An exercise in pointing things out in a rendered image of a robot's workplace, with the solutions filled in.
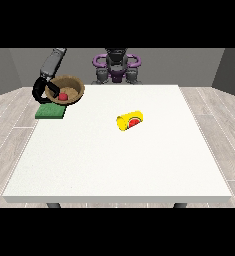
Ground grey robot trunk purple rings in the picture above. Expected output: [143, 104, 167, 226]
[90, 48, 144, 86]

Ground brown wooden bowl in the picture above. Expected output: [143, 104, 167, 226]
[44, 75, 86, 106]

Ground green square pad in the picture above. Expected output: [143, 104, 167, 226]
[34, 102, 67, 120]

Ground yellow cup with melon print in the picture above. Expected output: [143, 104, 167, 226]
[115, 110, 144, 132]

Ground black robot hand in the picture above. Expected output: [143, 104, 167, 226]
[31, 76, 61, 104]

